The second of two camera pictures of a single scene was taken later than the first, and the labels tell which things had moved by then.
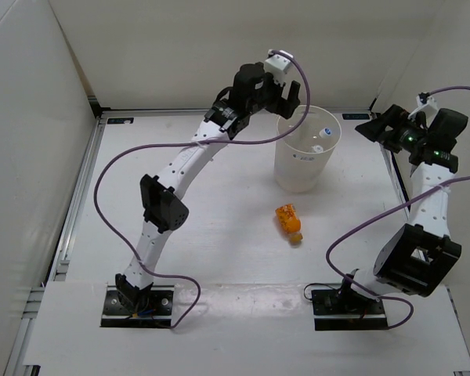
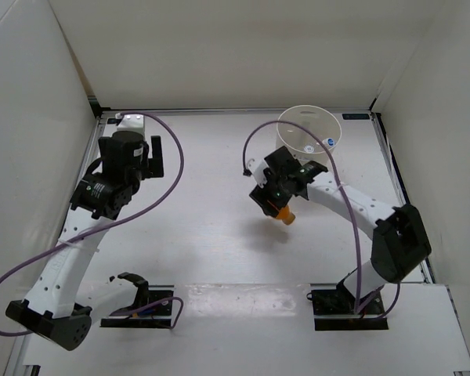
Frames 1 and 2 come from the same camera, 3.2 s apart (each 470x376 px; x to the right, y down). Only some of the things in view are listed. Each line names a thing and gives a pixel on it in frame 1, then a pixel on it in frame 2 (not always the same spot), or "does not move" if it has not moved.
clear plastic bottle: x=325 y=132 -> x=330 y=142
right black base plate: x=334 y=310 does not move
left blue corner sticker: x=121 y=121 does not move
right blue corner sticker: x=356 y=117 does not move
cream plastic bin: x=302 y=157 does not move
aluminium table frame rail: x=62 y=238 does not move
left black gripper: x=280 y=106 -> x=153 y=167
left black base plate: x=156 y=311 does not move
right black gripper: x=394 y=117 -> x=261 y=196
